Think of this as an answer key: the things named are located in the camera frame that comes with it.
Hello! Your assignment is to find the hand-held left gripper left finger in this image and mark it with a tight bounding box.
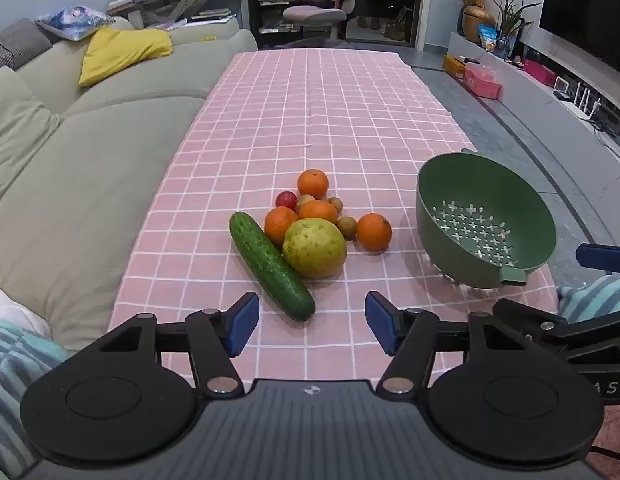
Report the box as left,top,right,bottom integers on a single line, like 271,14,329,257
97,291,261,396

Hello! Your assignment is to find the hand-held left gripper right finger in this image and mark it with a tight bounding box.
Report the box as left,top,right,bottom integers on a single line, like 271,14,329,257
365,291,530,395

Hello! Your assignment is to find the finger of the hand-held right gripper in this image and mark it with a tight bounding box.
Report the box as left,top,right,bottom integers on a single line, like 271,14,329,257
576,242,620,275
492,299,620,365

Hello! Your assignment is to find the green cucumber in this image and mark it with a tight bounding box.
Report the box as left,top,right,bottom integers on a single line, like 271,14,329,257
229,211,317,322

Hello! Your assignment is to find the orange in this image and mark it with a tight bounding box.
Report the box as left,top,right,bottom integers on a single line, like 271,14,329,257
298,200,339,225
264,206,299,248
356,213,393,252
297,169,329,200

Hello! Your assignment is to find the green colander bowl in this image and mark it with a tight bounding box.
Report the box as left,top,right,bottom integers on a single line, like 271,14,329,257
416,148,558,290

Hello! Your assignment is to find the yellow-green guava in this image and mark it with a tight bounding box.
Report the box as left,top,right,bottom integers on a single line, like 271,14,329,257
282,218,347,280

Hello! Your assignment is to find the striped teal clothing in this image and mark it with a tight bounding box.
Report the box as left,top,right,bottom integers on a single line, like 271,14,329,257
0,317,73,480
556,277,620,325

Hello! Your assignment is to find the white router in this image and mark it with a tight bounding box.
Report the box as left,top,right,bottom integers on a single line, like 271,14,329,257
566,80,603,122

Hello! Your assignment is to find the grey television cabinet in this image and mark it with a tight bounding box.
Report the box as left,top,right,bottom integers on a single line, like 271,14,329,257
447,32,620,163

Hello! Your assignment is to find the magenta box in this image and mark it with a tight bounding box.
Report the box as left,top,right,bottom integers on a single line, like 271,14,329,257
523,58,558,86

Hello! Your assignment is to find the beige sofa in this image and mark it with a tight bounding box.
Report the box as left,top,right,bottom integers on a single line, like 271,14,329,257
0,15,259,356

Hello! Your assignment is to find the pink box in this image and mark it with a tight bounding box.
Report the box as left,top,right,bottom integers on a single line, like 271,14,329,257
463,63,503,100

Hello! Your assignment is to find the pink checked tablecloth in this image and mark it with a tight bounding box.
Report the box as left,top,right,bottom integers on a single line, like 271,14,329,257
107,49,560,396

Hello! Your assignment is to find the white cloth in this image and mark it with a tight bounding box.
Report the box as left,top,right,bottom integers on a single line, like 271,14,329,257
0,287,54,339

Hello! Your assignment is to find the orange box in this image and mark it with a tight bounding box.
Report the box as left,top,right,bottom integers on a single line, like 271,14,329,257
442,54,468,80

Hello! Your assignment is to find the blue snack bag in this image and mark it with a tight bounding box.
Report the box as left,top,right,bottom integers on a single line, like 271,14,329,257
477,23,499,52

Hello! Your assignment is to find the green potted plant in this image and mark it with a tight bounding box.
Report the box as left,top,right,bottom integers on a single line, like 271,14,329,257
492,0,541,59

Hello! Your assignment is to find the black television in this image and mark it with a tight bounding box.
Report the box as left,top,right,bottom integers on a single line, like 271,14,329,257
538,0,620,80

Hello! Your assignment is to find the golden vase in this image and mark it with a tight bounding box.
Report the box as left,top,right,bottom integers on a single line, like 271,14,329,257
462,4,496,44

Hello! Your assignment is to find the beige sofa cushion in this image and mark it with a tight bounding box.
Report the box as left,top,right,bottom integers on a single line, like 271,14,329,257
0,66,64,212

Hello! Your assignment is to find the yellow pillow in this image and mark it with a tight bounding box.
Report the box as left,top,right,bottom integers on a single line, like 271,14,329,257
78,25,173,87

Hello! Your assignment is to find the brown bag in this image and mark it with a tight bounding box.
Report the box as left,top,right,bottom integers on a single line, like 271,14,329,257
384,6,411,42

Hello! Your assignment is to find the black shelf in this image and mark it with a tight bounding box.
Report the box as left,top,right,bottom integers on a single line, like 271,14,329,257
255,0,311,37

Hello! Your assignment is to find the pink office chair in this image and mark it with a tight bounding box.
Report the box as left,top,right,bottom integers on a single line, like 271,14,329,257
274,0,361,50

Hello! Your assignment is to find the blue patterned pillow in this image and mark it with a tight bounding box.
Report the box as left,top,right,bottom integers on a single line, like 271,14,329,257
35,6,116,41

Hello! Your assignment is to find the grey cushion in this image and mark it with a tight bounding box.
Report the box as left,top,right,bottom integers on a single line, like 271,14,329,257
0,17,54,74

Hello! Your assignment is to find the thin black cable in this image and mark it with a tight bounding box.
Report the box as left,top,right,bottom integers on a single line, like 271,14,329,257
586,443,620,462

